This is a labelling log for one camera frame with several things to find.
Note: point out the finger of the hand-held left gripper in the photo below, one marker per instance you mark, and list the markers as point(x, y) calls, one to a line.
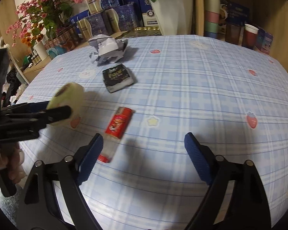
point(57, 113)
point(26, 106)

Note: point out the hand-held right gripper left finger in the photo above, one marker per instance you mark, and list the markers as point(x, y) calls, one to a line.
point(91, 158)

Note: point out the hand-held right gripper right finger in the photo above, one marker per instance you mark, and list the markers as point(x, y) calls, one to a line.
point(198, 158)

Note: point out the round cream pastry packet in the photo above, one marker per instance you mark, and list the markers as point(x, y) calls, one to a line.
point(67, 95)

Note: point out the person's left hand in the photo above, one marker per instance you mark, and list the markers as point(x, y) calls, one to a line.
point(14, 167)

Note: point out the pile of clothes and bags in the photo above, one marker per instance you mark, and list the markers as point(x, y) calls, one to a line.
point(13, 88)

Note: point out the low wooden cabinet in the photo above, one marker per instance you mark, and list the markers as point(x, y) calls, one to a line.
point(34, 73)

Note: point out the row of small bottles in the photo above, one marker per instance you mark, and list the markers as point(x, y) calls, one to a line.
point(34, 58)

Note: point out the white ribbed vase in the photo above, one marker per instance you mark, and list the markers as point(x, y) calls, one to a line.
point(41, 50)

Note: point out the orange flower bunch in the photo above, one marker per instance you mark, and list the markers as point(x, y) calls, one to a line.
point(30, 39)

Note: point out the narrow wooden bookshelf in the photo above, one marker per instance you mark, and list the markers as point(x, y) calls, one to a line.
point(4, 28)

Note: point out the teal round dish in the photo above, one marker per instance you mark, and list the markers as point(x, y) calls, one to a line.
point(57, 52)

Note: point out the black gold printed packet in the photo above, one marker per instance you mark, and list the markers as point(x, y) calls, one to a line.
point(117, 76)

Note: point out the striped flower basket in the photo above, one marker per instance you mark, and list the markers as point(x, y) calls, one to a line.
point(62, 40)

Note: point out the crumpled grey white paper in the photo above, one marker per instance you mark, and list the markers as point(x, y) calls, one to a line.
point(105, 45)

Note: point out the pink blossom arrangement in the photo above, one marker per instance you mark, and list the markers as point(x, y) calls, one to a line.
point(38, 7)

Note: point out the blue and white flat box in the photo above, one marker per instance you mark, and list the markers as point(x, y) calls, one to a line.
point(78, 18)

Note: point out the gold decorative tray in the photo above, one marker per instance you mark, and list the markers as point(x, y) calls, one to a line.
point(144, 31)

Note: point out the brown glass cup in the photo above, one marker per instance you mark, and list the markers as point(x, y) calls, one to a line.
point(233, 34)

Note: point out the red paper cup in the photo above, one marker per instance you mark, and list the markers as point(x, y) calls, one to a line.
point(249, 37)

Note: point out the blue box with round emblem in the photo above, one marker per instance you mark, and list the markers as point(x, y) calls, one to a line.
point(148, 14)

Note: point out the small light blue box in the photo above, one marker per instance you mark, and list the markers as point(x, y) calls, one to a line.
point(265, 40)

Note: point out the stack of pastel cups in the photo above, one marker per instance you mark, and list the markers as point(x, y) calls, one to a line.
point(212, 12)

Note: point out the blue box with picture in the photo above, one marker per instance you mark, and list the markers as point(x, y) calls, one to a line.
point(237, 9)

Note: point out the wooden shelf unit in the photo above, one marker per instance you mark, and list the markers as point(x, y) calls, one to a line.
point(278, 16)

